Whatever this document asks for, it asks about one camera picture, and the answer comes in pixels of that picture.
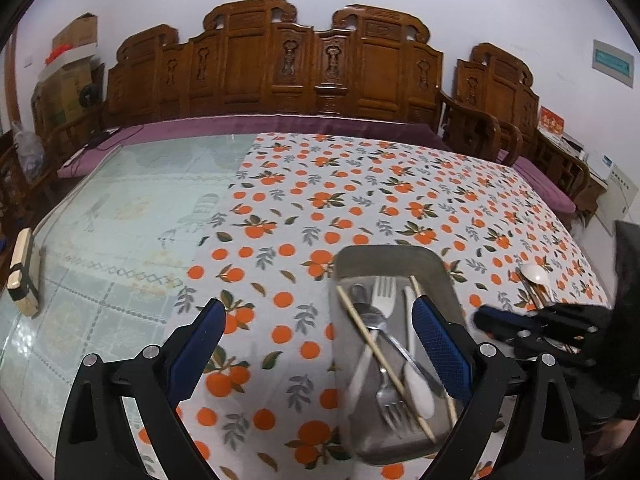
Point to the light bamboo chopstick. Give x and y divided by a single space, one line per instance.
379 356
431 329

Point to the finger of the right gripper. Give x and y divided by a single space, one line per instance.
501 323

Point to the orange print tablecloth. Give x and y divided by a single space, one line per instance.
306 213

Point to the wooden side table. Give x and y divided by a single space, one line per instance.
564 168

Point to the white ceramic soup spoon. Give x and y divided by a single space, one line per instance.
539 281

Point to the plastic bag by sofa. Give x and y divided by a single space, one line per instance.
30 152

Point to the wooden block on table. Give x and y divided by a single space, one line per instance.
24 271

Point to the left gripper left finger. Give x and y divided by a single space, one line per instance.
95 440

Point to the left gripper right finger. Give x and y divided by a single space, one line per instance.
543 439

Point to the stainless steel spoon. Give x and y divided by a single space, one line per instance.
359 295

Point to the stainless steel rectangular tray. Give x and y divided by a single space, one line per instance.
384 271

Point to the dark brown wooden chopstick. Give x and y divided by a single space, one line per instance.
534 298

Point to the wall electrical panel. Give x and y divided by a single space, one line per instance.
613 62

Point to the carved wooden sofa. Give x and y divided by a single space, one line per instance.
252 57

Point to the carved wooden armchair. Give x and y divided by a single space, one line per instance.
493 114

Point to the person's right hand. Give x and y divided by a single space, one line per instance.
613 436

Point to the purple armchair cushion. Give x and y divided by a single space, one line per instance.
556 199

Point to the stainless steel fork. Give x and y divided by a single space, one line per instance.
391 404

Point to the red card on side table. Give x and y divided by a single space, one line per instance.
550 122

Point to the stacked cardboard boxes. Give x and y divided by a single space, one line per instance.
66 84

